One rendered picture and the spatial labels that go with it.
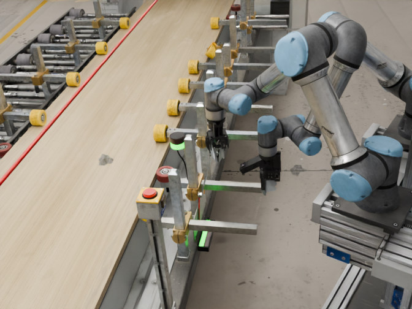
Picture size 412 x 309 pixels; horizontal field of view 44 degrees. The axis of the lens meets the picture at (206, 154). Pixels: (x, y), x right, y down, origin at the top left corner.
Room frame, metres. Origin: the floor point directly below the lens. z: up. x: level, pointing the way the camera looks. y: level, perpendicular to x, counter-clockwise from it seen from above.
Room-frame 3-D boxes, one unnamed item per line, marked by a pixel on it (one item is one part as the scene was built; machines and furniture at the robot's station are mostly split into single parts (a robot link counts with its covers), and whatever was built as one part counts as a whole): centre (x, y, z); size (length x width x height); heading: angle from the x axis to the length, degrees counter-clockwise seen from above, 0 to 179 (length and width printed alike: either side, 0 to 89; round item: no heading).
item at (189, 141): (1.70, 0.06, 0.87); 0.04 x 0.04 x 0.48; 77
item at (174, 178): (1.45, 0.12, 0.89); 0.04 x 0.04 x 0.48; 77
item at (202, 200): (1.66, 0.04, 0.75); 0.26 x 0.01 x 0.10; 167
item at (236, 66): (2.70, -0.21, 0.95); 0.50 x 0.04 x 0.04; 77
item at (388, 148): (1.31, -0.55, 1.21); 0.13 x 0.12 x 0.14; 132
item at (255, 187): (1.72, -0.01, 0.84); 0.43 x 0.03 x 0.04; 77
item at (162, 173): (1.77, 0.18, 0.85); 0.08 x 0.08 x 0.11
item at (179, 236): (1.48, 0.11, 0.84); 0.14 x 0.06 x 0.05; 167
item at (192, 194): (1.72, 0.06, 0.85); 0.14 x 0.06 x 0.05; 167
